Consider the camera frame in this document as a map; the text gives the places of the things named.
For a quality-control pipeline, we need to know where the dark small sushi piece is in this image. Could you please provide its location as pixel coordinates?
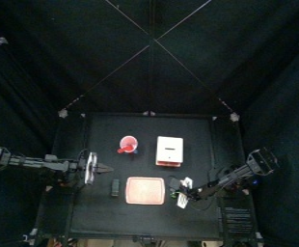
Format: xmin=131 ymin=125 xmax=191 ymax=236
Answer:
xmin=109 ymin=178 xmax=121 ymax=198

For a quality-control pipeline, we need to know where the pink square tray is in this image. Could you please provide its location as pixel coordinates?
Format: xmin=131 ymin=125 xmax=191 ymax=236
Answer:
xmin=124 ymin=176 xmax=167 ymax=206

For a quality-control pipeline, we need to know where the white box with red base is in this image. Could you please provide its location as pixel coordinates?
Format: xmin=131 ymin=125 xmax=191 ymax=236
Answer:
xmin=155 ymin=135 xmax=186 ymax=169

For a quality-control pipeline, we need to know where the white text label sticker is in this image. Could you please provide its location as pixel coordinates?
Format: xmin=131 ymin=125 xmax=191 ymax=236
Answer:
xmin=222 ymin=206 xmax=255 ymax=236

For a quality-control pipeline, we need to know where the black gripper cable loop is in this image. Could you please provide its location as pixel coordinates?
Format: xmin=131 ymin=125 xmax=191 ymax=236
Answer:
xmin=190 ymin=196 xmax=220 ymax=212

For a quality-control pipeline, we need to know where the red toy cup with handle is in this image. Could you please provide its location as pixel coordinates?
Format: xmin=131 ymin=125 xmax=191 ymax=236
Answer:
xmin=116 ymin=135 xmax=140 ymax=155

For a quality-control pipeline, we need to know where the silver frame corner bracket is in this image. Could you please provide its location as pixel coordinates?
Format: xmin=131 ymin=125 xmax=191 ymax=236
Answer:
xmin=228 ymin=111 xmax=243 ymax=124
xmin=56 ymin=108 xmax=69 ymax=120

